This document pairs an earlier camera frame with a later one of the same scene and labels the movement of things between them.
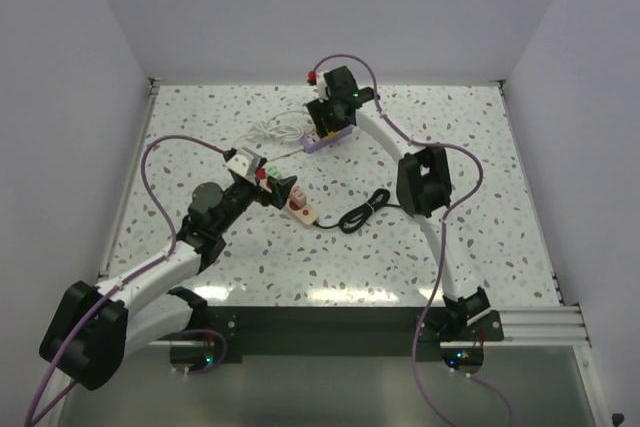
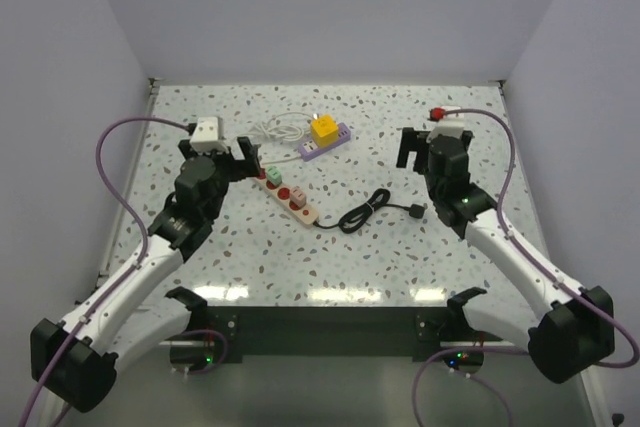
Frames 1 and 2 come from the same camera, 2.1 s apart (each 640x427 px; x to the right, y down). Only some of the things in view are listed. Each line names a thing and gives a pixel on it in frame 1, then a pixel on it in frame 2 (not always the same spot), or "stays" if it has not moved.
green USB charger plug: (274, 172) stays
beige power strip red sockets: (301, 212) stays
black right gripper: (316, 110) to (412, 141)
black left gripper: (279, 187) to (241, 168)
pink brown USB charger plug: (299, 196) stays
